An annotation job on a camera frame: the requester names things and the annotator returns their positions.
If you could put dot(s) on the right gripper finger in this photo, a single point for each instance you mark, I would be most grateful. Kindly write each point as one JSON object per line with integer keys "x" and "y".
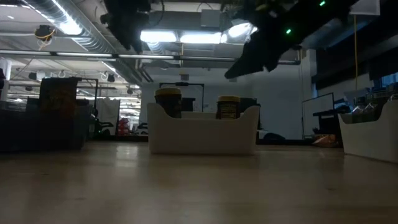
{"x": 244, "y": 63}
{"x": 271, "y": 63}

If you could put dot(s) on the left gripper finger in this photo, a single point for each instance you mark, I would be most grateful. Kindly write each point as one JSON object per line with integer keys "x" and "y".
{"x": 136, "y": 40}
{"x": 124, "y": 39}

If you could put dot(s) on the yellow lid spice jar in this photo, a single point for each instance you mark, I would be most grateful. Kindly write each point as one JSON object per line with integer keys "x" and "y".
{"x": 168, "y": 102}
{"x": 228, "y": 109}

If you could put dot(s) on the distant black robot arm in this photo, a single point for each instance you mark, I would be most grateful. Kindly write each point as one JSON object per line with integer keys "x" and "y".
{"x": 99, "y": 124}

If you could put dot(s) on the bright ceiling light panel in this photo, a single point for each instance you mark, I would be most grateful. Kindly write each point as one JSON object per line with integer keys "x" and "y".
{"x": 200, "y": 38}
{"x": 158, "y": 36}

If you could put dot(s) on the grey ceiling box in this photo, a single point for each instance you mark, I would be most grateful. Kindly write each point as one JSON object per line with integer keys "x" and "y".
{"x": 211, "y": 18}

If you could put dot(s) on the black framed white screen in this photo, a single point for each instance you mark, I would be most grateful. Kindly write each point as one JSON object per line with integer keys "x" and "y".
{"x": 317, "y": 107}

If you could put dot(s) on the white hanging sheet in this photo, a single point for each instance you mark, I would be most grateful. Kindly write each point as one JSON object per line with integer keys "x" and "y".
{"x": 109, "y": 115}

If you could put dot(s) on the white plastic bin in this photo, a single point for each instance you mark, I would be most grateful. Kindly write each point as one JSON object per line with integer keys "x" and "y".
{"x": 202, "y": 137}
{"x": 370, "y": 140}

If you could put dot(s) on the red items stack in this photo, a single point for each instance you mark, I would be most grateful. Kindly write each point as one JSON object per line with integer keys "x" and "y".
{"x": 124, "y": 127}

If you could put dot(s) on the dark grey plastic bin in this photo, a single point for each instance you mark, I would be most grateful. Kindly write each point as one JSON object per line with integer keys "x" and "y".
{"x": 18, "y": 130}

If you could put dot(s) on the long horizontal light rail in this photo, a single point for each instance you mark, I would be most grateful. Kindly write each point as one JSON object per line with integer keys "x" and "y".
{"x": 84, "y": 55}

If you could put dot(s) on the black frame stand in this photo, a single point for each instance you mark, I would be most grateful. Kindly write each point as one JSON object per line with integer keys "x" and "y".
{"x": 182, "y": 84}
{"x": 90, "y": 80}

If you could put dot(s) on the black aluminium table frame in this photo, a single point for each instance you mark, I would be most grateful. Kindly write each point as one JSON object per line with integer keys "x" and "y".
{"x": 124, "y": 138}

